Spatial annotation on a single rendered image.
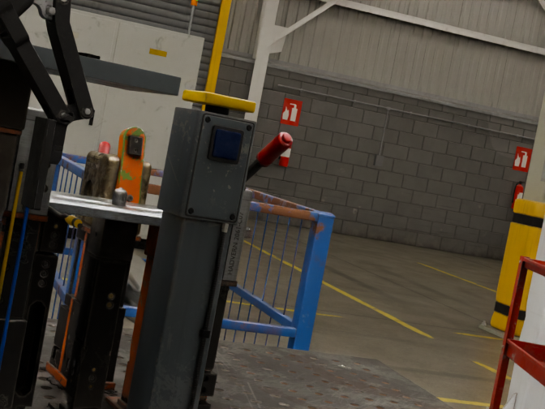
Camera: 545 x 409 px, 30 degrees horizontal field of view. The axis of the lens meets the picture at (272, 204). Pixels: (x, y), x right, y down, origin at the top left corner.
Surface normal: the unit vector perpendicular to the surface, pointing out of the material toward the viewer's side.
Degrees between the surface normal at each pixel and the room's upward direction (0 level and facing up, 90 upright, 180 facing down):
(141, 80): 90
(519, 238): 90
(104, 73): 90
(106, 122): 90
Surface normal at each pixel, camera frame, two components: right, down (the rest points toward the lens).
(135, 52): 0.31, 0.11
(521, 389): -0.94, -0.15
